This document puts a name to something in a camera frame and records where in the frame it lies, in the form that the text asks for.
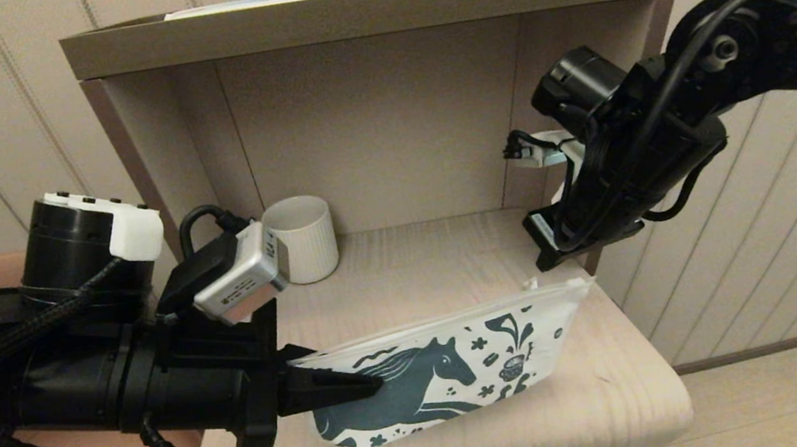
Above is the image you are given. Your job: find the white horse-print zipper pouch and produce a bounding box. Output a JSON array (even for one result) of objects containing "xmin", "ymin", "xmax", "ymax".
[{"xmin": 283, "ymin": 273, "xmax": 613, "ymax": 447}]

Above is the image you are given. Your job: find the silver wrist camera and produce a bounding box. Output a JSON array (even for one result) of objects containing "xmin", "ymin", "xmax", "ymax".
[
  {"xmin": 501, "ymin": 123, "xmax": 579, "ymax": 174},
  {"xmin": 183, "ymin": 218, "xmax": 297, "ymax": 330}
]

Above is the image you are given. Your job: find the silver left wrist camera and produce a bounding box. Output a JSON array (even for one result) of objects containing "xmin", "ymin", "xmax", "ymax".
[{"xmin": 183, "ymin": 218, "xmax": 297, "ymax": 330}]

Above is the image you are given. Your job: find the black left camera cable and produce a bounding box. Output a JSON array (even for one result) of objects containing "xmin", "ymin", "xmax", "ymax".
[{"xmin": 144, "ymin": 200, "xmax": 262, "ymax": 317}]

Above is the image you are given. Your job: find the white ribbed ceramic mug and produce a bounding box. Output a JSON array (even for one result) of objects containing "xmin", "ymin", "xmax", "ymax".
[{"xmin": 259, "ymin": 191, "xmax": 342, "ymax": 289}]

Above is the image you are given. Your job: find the brown open shelf cabinet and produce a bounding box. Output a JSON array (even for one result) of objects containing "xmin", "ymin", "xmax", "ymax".
[{"xmin": 56, "ymin": 0, "xmax": 730, "ymax": 359}]

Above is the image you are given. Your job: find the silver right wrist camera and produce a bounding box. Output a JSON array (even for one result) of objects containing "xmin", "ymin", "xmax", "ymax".
[{"xmin": 501, "ymin": 123, "xmax": 579, "ymax": 174}]

